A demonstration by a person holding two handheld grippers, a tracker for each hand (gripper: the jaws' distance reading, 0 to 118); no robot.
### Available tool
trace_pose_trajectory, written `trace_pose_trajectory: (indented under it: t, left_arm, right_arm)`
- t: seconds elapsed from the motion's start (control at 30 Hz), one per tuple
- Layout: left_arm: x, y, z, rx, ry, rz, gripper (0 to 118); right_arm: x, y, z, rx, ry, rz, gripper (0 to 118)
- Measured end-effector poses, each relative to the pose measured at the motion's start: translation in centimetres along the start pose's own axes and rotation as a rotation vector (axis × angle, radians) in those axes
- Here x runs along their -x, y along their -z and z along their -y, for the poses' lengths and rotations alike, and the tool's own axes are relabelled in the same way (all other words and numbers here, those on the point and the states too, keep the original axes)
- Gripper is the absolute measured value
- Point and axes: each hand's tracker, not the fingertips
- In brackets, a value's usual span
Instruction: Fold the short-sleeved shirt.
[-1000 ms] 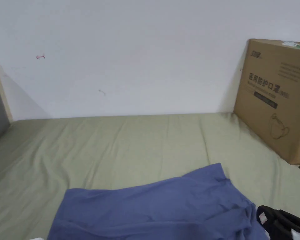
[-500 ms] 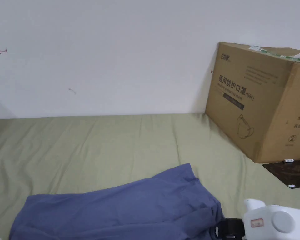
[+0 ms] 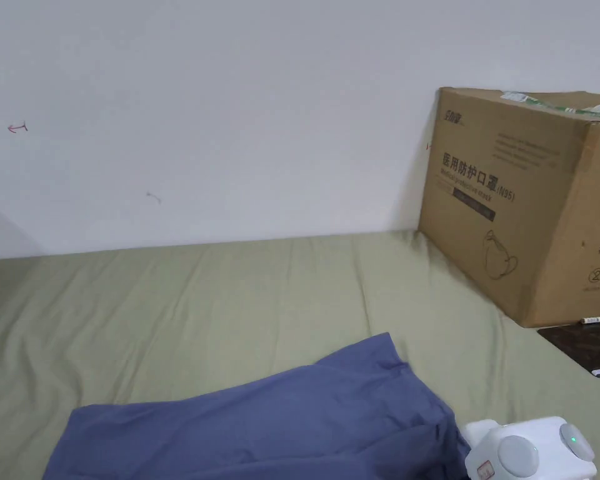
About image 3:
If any bed with pale green sheet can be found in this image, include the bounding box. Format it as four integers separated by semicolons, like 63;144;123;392
0;229;600;480

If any blue garment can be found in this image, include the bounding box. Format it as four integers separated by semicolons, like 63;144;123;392
41;332;473;480

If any brown cardboard carton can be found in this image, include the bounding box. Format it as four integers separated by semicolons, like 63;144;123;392
417;87;600;328

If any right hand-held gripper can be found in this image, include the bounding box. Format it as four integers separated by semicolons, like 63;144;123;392
464;416;599;480

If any dark mat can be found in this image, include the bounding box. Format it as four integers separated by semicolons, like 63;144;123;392
536;316;600;379

